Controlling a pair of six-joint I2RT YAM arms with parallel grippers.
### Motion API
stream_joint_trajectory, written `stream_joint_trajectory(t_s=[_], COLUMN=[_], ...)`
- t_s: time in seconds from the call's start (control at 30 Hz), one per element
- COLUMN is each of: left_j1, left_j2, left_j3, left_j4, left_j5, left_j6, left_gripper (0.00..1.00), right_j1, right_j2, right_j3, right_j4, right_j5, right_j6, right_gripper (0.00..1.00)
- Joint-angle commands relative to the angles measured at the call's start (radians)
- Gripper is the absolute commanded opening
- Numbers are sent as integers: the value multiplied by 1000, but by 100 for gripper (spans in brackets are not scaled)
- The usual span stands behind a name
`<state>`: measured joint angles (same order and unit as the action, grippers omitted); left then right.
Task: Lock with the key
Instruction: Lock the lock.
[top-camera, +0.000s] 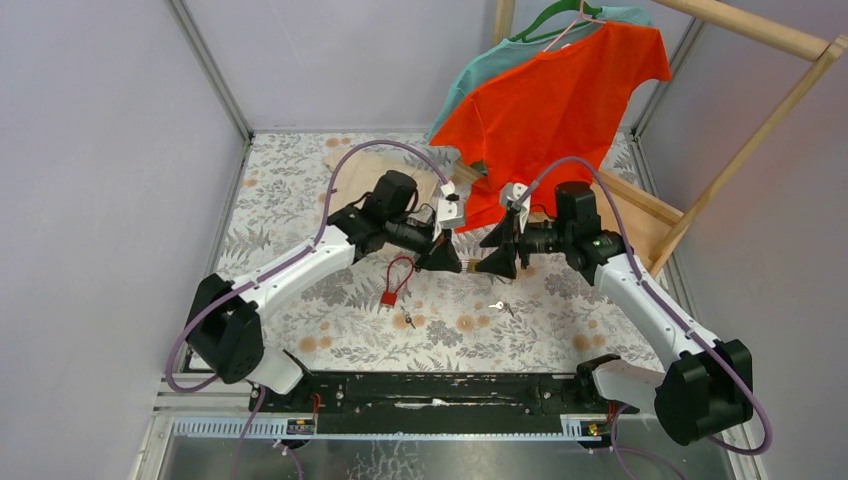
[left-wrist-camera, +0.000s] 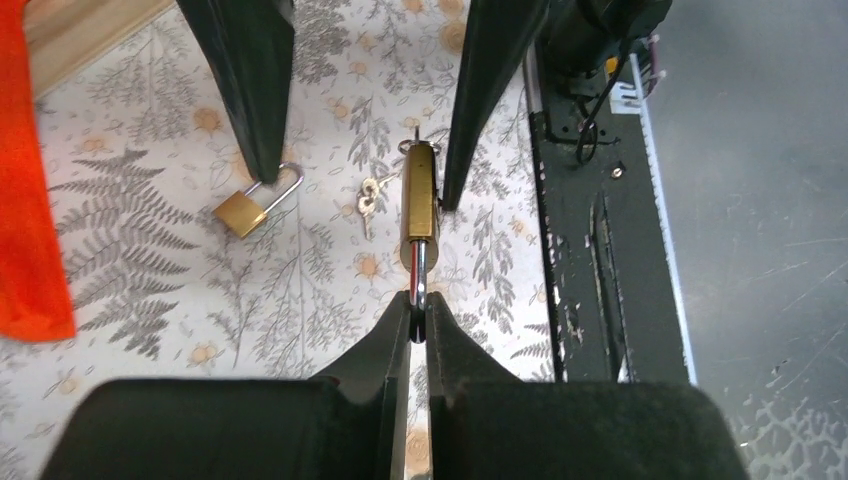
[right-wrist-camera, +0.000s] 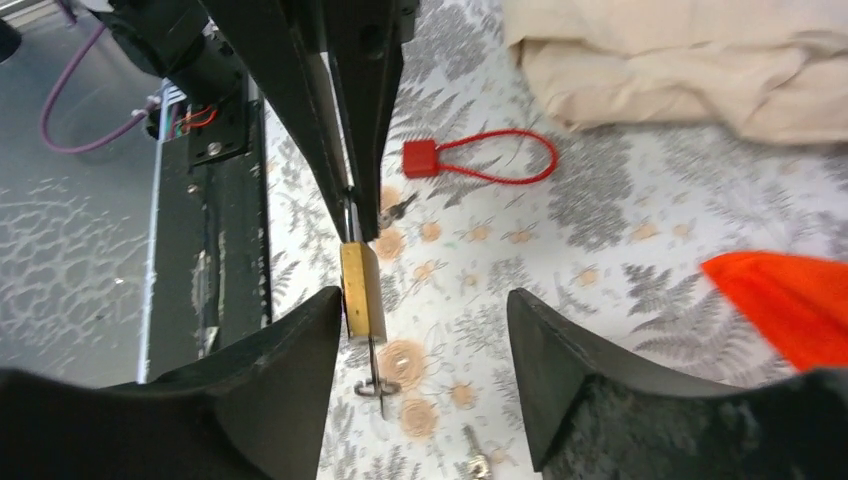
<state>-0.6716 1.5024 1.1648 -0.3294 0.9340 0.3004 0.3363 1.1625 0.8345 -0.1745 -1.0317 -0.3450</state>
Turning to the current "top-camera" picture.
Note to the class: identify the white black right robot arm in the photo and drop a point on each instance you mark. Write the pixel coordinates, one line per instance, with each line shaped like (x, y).
(701, 388)

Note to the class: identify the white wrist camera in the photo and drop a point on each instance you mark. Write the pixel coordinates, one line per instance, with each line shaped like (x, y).
(515, 197)
(449, 210)

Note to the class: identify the pink clothes hanger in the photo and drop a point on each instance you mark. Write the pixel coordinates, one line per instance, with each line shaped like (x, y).
(568, 30)

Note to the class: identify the green clothes hanger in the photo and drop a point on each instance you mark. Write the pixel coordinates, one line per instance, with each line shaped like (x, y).
(529, 34)

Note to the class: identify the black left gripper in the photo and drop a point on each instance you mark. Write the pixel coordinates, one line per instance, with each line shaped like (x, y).
(442, 257)

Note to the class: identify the teal t-shirt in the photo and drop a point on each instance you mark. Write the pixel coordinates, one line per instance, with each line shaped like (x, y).
(511, 53)

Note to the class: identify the white slotted cable duct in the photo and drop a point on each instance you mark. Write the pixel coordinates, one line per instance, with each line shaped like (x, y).
(523, 429)

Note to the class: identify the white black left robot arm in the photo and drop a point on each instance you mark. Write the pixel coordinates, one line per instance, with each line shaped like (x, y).
(224, 327)

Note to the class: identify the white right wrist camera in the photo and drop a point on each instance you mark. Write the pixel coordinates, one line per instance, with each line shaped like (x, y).
(515, 197)

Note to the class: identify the wooden clothes rack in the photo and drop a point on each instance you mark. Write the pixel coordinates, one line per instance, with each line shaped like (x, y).
(751, 145)

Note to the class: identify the beige folded cloth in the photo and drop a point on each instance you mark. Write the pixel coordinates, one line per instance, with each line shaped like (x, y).
(361, 172)

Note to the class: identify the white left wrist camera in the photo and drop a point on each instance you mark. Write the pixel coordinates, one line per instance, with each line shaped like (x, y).
(449, 210)

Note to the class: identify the red cable lock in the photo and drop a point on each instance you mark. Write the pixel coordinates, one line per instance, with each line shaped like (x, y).
(395, 283)

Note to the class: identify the floral patterned table mat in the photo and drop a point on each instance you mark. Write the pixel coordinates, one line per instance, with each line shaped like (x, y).
(338, 323)

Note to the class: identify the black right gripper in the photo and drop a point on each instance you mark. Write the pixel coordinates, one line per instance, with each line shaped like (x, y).
(503, 237)

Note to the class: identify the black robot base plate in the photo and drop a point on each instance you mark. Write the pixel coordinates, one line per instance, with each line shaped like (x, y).
(391, 397)

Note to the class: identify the orange t-shirt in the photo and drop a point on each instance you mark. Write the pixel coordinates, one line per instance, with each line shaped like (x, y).
(567, 101)

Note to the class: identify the brass padlock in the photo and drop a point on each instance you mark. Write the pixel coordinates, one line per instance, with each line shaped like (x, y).
(472, 268)

